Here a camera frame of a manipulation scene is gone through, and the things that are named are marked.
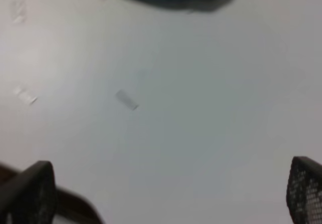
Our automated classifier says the clear tape piece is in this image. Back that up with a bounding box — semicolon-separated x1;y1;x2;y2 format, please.
14;87;37;105
10;0;27;24
115;90;139;111

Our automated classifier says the clear tape piece front right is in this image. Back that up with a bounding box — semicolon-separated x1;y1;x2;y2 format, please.
115;90;139;111

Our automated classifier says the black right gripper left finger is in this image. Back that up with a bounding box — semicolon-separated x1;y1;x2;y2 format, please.
1;161;57;223

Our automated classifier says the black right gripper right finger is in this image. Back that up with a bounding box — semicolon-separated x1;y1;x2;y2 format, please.
286;157;321;224

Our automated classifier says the clear tape piece front centre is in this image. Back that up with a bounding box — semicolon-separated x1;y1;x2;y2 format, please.
14;87;37;105

